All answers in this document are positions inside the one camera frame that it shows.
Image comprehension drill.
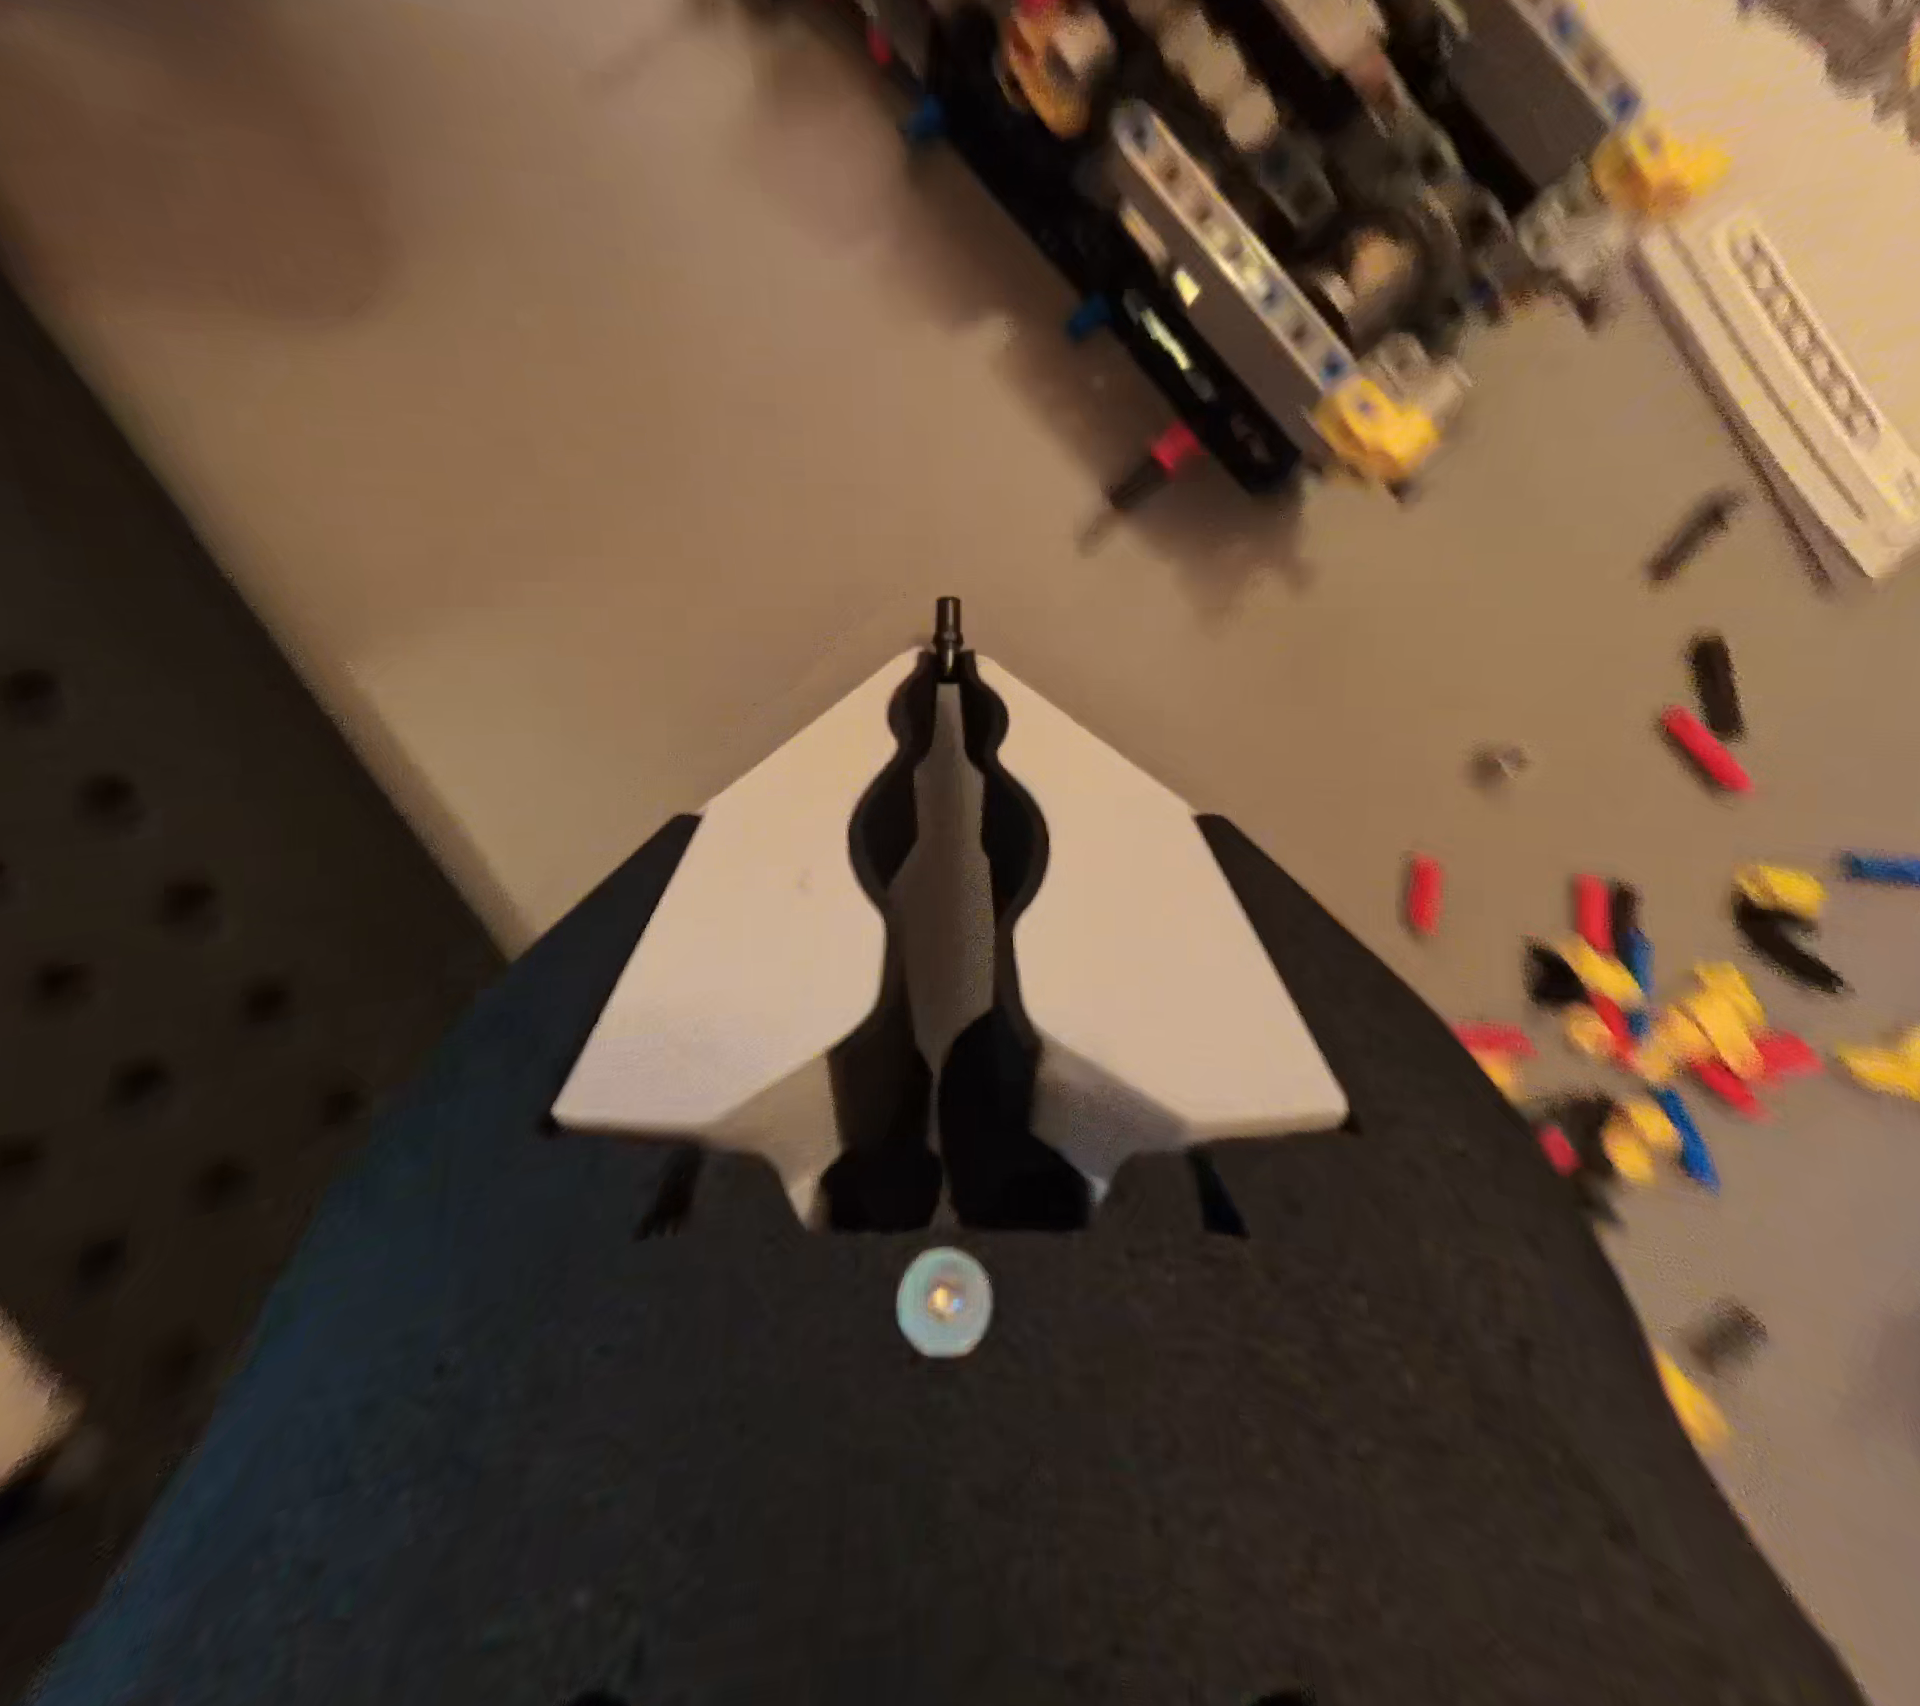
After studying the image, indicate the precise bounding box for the black dimpled armrest pad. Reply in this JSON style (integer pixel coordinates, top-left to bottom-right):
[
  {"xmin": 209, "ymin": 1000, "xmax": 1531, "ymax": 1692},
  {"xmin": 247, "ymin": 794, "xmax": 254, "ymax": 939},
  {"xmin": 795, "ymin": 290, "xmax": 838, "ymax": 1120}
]
[{"xmin": 0, "ymin": 281, "xmax": 512, "ymax": 1588}]

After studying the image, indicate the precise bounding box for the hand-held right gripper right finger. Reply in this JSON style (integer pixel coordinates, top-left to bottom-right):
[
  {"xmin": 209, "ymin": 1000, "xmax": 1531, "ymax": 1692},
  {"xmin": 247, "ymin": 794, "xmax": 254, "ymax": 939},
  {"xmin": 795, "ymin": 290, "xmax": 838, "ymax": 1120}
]
[{"xmin": 936, "ymin": 651, "xmax": 1353, "ymax": 1228}]

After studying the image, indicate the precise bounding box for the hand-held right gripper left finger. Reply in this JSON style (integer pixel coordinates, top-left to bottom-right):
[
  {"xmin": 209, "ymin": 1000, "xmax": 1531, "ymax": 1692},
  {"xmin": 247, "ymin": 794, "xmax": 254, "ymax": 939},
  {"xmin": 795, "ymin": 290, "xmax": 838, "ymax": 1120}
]
[{"xmin": 548, "ymin": 648, "xmax": 962, "ymax": 1232}]

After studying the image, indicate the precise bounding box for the open instruction booklet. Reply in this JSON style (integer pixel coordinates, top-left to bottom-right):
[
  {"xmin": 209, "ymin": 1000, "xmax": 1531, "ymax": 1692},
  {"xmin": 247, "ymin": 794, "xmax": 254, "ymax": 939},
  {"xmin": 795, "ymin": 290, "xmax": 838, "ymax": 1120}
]
[{"xmin": 1500, "ymin": 0, "xmax": 1920, "ymax": 585}]

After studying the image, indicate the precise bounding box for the large scatter of coloured pins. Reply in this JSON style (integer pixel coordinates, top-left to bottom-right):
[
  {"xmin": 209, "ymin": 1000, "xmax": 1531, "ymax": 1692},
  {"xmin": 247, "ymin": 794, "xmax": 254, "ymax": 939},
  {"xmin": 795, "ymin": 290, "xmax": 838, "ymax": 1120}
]
[{"xmin": 1402, "ymin": 491, "xmax": 1920, "ymax": 1454}]

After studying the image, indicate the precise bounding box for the grey desk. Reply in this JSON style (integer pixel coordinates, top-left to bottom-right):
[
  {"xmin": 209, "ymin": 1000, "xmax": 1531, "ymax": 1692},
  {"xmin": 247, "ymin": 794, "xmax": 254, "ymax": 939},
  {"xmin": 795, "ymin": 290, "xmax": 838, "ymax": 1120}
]
[{"xmin": 0, "ymin": 0, "xmax": 1920, "ymax": 1706}]

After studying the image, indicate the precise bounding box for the partly built toy car model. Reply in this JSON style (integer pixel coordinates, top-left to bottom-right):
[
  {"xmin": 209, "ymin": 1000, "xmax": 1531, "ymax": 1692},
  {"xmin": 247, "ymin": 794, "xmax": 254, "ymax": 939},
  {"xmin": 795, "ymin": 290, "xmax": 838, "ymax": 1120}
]
[{"xmin": 601, "ymin": 0, "xmax": 1728, "ymax": 508}]

